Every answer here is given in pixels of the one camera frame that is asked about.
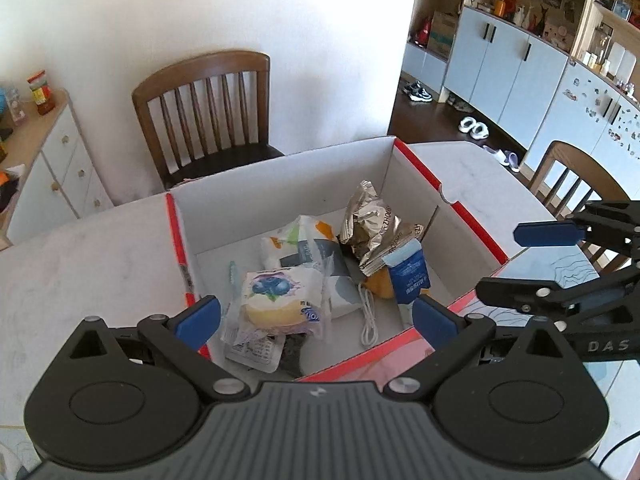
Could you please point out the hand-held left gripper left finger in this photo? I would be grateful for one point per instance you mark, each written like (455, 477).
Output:
(200, 320)

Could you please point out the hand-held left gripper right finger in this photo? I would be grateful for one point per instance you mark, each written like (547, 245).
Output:
(435, 325)

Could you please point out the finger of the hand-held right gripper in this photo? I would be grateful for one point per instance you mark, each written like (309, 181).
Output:
(547, 235)
(515, 294)

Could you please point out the mint green pen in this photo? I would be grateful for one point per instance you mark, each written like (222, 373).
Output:
(232, 280)

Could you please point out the blue and white packet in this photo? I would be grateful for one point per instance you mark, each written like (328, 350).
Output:
(410, 275)

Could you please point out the yellow bread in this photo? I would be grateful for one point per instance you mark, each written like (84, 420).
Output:
(380, 285)

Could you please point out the blueberry bread packet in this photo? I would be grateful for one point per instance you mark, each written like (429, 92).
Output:
(275, 295)

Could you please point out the dark grey snack packet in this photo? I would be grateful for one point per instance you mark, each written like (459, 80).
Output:
(294, 355)

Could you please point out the silver snack bag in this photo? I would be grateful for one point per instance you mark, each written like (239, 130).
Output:
(370, 220)

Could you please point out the white printed tissue pack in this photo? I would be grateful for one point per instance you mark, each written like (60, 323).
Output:
(310, 250)

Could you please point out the red cardboard box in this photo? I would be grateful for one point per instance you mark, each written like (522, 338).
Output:
(280, 195)

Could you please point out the white marble desktop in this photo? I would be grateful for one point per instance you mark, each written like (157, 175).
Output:
(75, 270)

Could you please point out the purple slipper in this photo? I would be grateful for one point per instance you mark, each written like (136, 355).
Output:
(494, 152)
(512, 160)

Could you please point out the dark wooden slatted chair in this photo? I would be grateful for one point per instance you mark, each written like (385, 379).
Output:
(200, 67)
(565, 152)

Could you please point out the white slipper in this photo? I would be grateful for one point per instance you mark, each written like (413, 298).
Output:
(481, 130)
(467, 124)

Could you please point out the black sneaker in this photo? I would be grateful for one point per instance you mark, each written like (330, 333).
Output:
(413, 88)
(421, 95)

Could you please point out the white sideboard cabinet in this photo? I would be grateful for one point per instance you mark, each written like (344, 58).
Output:
(75, 170)

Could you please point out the brown cardboard carton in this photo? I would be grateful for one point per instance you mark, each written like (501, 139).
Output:
(442, 35)

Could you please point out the orange bottle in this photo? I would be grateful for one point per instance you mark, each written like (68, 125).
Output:
(500, 6)

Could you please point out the red bag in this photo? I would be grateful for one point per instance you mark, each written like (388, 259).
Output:
(424, 34)

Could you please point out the red lid sauce jar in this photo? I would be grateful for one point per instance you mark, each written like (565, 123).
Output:
(41, 95)

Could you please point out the small clear jar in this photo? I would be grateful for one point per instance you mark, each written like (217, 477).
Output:
(15, 107)

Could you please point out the wooden wall unit blue doors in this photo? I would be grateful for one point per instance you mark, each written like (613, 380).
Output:
(480, 55)

